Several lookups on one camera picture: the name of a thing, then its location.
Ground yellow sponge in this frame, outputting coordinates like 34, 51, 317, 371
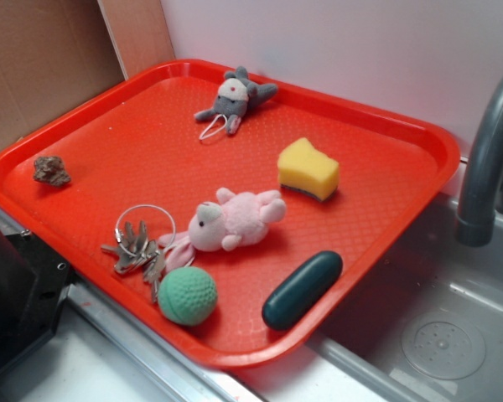
277, 137, 340, 202

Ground red plastic tray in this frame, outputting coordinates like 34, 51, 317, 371
0, 60, 460, 369

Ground pink plush bunny toy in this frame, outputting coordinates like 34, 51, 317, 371
158, 188, 287, 271

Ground dark green oblong case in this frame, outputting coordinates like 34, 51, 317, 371
262, 250, 344, 331

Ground grey plush mouse toy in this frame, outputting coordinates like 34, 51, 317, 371
194, 66, 278, 142

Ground green dimpled ball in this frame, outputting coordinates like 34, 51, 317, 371
158, 266, 218, 327

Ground brown rock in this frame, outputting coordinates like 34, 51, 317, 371
33, 156, 71, 188

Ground wooden board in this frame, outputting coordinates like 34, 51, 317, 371
97, 0, 175, 80

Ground grey plastic sink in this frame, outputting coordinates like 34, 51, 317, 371
235, 172, 503, 401

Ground grey faucet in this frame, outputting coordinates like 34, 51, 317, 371
455, 78, 503, 247

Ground brown cardboard panel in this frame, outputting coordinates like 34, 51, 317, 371
0, 1, 123, 151

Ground silver keys on ring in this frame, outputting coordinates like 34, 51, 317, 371
101, 204, 177, 303

